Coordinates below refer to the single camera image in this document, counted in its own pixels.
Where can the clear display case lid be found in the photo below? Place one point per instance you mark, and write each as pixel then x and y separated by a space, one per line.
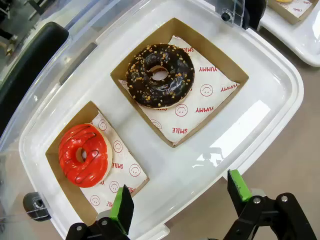
pixel 82 30

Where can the green-padded left gripper left finger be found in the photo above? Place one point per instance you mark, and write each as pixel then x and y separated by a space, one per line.
pixel 120 212

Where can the printed paper under red donut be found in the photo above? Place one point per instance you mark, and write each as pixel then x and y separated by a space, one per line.
pixel 125 172

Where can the chocolate donut with nut bits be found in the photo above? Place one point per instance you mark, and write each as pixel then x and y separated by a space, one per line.
pixel 140 82

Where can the yellow sprinkled donut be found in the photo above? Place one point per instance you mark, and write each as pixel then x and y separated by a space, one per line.
pixel 283 1

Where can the printed paper under yellow donut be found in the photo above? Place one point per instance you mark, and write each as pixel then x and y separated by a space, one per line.
pixel 297 10

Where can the printed paper under chocolate donut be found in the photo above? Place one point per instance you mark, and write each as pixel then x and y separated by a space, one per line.
pixel 200 120

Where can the green-padded left gripper right finger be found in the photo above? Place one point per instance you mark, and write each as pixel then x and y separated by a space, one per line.
pixel 250 220

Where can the red glazed donut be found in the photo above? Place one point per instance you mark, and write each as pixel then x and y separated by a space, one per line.
pixel 70 162

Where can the cardboard box of yellow donut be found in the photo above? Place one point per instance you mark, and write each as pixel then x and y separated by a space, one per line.
pixel 275 7

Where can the white display case base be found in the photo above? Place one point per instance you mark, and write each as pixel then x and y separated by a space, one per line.
pixel 300 42
pixel 175 170

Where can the cardboard box of chocolate donut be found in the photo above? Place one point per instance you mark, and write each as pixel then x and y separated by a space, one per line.
pixel 220 62

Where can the cardboard box of red donut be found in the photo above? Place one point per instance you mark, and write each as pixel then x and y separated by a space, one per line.
pixel 62 190

